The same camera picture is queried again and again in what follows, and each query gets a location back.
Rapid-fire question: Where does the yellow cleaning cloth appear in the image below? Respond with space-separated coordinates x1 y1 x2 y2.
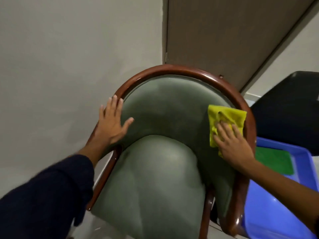
208 105 247 158

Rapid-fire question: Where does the black chair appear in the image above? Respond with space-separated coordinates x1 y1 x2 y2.
250 71 319 156

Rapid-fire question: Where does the person's left forearm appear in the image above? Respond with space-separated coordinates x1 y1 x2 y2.
0 137 113 239

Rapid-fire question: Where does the blue plastic tray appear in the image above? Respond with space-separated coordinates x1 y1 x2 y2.
243 137 319 239

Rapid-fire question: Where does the person's right hand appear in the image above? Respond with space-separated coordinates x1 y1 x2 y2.
213 122 255 172

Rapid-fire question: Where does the person's right forearm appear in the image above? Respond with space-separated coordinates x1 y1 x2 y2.
237 158 319 235

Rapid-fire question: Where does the green upholstered wooden armchair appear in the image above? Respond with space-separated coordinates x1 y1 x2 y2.
86 64 257 239

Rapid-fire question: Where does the person's left hand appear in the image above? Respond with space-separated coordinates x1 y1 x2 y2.
93 95 135 148

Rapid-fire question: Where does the green scrub pad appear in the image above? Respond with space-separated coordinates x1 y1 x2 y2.
255 146 295 176

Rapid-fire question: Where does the brown wooden door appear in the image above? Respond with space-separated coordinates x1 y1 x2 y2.
166 0 317 92

